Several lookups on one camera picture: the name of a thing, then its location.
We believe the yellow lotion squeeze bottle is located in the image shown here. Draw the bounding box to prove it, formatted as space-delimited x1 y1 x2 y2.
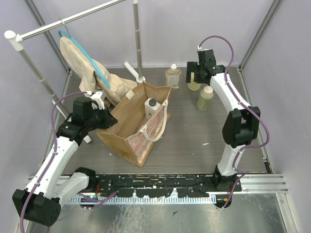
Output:
188 72 201 91

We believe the aluminium frame rail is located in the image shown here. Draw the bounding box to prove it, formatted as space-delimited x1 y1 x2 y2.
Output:
26 173 289 204

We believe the metal clothes rack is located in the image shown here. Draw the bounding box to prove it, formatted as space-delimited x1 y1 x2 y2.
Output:
4 0 153 144

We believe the purple cable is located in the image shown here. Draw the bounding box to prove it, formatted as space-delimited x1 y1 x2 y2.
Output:
19 91 92 229
198 35 270 209

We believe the brown canvas tote bag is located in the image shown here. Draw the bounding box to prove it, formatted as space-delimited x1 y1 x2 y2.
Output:
97 83 172 167

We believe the green bottle wooden cap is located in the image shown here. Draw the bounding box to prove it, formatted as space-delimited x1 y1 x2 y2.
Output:
197 86 213 111

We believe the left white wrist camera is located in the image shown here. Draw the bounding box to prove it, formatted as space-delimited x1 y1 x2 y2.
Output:
85 90 106 110

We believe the white bottle black cap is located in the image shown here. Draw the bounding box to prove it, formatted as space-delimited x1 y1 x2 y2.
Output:
144 98 161 120

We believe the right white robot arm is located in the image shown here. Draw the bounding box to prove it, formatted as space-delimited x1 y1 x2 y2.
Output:
186 48 260 191

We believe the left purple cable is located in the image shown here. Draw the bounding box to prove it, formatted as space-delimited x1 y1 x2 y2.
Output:
19 91 92 229

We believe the blue clothes hanger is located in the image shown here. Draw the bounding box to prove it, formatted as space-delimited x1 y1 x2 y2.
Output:
57 29 111 89

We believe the clear amber soap bottle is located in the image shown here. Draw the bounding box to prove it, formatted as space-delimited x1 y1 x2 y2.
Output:
165 64 181 89

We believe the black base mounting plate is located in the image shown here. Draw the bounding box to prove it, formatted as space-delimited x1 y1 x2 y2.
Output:
82 174 237 198

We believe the beige cloth on hanger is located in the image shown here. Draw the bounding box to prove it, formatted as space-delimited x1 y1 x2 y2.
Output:
60 36 137 106

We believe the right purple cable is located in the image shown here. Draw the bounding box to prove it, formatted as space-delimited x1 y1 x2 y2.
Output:
198 35 270 209

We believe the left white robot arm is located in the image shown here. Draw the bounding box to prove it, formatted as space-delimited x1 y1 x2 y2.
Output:
12 93 118 227

